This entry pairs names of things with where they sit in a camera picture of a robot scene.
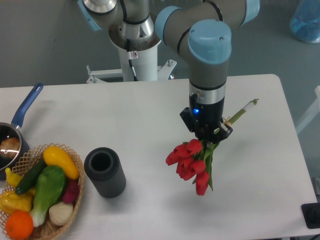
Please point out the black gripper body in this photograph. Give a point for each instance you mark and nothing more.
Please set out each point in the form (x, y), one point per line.
(202, 118)

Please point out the red tulip bouquet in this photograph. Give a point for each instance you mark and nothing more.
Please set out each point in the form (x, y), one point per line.
(194, 160)

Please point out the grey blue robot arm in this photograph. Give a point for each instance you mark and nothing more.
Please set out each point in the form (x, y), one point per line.
(201, 36)

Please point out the dark grey ribbed vase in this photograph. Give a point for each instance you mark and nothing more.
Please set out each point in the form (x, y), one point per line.
(103, 167)

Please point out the black device at edge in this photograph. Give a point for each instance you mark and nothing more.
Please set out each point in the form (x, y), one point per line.
(311, 214)

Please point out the blue plastic bag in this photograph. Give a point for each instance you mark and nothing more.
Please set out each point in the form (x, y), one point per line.
(305, 22)

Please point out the yellow squash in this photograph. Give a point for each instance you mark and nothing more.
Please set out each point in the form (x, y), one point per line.
(55, 156)

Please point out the green bok choy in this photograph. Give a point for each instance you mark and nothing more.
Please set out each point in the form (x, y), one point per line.
(48, 189)

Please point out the white garlic bulb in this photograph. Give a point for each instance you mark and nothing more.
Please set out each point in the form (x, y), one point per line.
(60, 213)

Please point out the woven wicker basket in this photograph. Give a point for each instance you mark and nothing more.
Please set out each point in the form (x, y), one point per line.
(49, 231)

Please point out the green cucumber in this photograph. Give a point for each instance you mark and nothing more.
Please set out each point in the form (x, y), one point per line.
(30, 178)

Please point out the brown bread roll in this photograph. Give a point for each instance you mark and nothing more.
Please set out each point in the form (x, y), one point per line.
(9, 148)

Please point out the yellow banana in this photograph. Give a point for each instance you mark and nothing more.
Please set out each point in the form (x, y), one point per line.
(12, 178)

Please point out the orange fruit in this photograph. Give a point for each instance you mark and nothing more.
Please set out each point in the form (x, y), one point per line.
(19, 225)

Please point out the yellow bell pepper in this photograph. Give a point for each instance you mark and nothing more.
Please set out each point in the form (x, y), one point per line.
(11, 202)

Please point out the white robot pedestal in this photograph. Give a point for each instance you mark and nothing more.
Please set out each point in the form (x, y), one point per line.
(137, 65)

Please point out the white frame at right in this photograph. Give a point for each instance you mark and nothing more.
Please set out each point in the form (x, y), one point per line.
(310, 113)

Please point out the blue handled saucepan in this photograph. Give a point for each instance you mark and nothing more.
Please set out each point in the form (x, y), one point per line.
(8, 130)

